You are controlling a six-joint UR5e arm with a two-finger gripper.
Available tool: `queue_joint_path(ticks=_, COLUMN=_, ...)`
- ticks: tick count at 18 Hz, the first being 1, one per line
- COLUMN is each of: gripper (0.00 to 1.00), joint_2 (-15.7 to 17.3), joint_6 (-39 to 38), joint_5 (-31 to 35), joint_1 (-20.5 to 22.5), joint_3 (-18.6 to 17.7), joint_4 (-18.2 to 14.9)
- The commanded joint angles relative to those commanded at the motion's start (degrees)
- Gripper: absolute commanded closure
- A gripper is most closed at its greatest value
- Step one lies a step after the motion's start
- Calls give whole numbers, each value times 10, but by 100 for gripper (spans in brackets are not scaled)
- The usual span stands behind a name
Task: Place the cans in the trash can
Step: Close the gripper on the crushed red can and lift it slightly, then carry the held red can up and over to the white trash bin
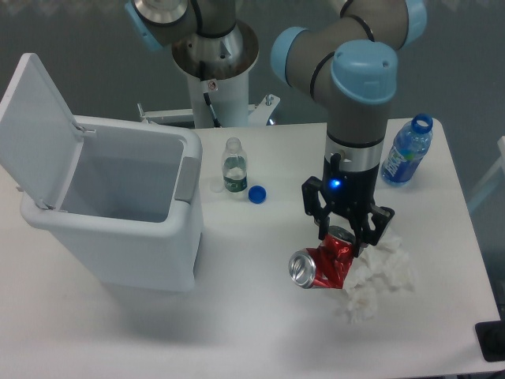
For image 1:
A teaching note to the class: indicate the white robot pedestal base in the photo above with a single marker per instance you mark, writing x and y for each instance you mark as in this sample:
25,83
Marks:
217,74

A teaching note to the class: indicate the blue plastic bottle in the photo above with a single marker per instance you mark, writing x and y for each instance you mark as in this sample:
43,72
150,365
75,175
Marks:
409,147

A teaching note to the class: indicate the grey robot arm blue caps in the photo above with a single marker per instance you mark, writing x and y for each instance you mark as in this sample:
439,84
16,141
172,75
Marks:
349,68

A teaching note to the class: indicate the crushed red soda can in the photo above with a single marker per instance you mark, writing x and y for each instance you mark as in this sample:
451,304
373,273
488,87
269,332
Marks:
327,265

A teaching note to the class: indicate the black device table corner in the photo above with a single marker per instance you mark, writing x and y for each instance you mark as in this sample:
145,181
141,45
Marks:
490,335

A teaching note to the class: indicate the crumpled white tissue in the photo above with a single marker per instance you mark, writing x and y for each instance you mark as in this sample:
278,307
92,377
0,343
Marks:
380,271

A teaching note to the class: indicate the blue bottle cap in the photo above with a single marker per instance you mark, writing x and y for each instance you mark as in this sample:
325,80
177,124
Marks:
257,194

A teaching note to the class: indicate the clear bottle green label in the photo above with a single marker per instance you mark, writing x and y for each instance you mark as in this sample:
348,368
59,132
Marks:
234,166

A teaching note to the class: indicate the white trash can open lid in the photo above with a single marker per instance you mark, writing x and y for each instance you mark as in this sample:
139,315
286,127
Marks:
122,197

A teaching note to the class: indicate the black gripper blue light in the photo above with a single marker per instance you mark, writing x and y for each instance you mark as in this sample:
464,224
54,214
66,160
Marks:
348,194

